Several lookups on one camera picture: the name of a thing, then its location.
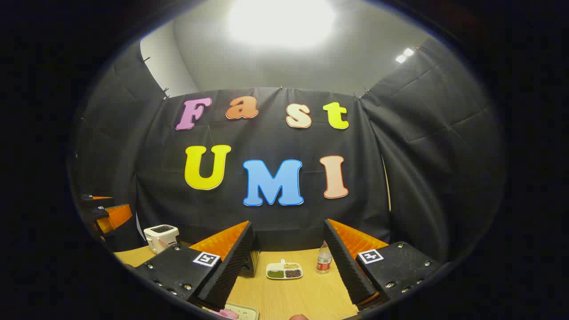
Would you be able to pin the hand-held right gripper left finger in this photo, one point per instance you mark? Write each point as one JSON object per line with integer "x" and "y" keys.
{"x": 231, "y": 266}

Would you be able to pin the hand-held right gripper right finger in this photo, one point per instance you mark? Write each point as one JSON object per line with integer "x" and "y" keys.
{"x": 349, "y": 266}

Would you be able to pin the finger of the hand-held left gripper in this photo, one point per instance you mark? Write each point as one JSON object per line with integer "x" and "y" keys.
{"x": 95, "y": 200}
{"x": 116, "y": 215}

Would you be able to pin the black electric oven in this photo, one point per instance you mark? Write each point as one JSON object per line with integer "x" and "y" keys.
{"x": 255, "y": 260}

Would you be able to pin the white square plate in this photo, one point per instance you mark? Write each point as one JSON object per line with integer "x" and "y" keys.
{"x": 246, "y": 312}

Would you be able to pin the pink ham slice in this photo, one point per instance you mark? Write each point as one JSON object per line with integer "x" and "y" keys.
{"x": 222, "y": 314}

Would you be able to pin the clear bottle with red label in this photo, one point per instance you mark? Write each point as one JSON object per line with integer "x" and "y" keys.
{"x": 324, "y": 262}

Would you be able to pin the white toaster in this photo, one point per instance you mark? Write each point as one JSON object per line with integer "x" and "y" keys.
{"x": 160, "y": 235}

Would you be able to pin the white divided dish of beans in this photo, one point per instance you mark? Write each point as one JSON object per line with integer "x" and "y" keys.
{"x": 284, "y": 271}

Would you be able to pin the small ceiling spotlight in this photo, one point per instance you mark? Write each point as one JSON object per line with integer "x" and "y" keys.
{"x": 404, "y": 55}

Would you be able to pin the large ceiling light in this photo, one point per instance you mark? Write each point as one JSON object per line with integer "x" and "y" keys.
{"x": 280, "y": 22}

